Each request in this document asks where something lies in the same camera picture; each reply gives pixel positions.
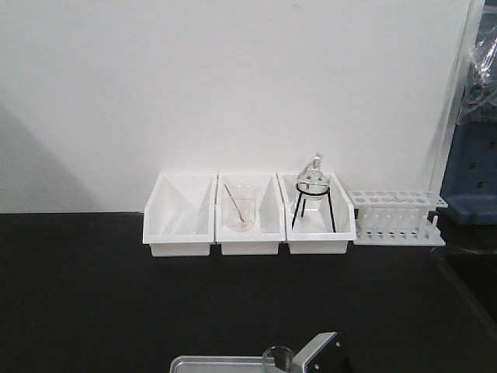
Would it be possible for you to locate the white left storage bin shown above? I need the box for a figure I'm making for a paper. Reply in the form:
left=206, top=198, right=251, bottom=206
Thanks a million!
left=142, top=173, right=217, bottom=257

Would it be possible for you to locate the glass alcohol lamp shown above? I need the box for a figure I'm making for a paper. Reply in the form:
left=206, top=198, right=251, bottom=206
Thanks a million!
left=296, top=153, right=330, bottom=200

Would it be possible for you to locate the grey metal gripper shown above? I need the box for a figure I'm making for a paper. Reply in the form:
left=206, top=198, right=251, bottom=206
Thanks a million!
left=291, top=331, right=344, bottom=372

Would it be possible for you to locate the white storage bin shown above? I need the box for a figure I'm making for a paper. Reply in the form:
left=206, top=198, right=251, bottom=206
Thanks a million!
left=215, top=174, right=286, bottom=256
left=142, top=173, right=217, bottom=257
left=277, top=173, right=356, bottom=254

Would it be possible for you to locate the black wire tripod stand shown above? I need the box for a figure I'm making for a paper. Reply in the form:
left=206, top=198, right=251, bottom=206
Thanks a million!
left=291, top=183, right=336, bottom=232

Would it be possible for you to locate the clear glass beaker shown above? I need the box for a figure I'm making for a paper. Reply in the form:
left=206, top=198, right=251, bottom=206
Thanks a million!
left=262, top=345, right=295, bottom=373

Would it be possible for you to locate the silver metal tray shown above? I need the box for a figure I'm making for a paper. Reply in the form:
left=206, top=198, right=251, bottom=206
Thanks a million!
left=169, top=355, right=266, bottom=373

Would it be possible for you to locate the white test tube rack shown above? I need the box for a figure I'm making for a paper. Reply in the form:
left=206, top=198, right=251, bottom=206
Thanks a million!
left=348, top=190, right=448, bottom=247

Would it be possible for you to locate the glass stirring rod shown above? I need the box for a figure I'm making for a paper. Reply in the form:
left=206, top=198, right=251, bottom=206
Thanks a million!
left=224, top=183, right=247, bottom=228

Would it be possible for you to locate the white middle storage bin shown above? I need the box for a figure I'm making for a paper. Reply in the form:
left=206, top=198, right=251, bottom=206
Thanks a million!
left=215, top=174, right=286, bottom=256

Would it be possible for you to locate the blue plastic crate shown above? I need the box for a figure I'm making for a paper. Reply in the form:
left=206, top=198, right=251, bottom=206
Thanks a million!
left=441, top=122, right=496, bottom=225

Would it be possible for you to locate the glass beaker in bin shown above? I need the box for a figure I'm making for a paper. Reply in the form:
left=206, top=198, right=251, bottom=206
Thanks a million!
left=225, top=182, right=257, bottom=232

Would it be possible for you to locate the white right storage bin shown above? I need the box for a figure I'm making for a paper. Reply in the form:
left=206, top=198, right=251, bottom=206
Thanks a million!
left=277, top=173, right=356, bottom=254

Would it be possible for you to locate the clear plastic bag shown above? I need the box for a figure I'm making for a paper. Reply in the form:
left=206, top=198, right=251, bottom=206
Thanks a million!
left=458, top=1, right=496, bottom=124

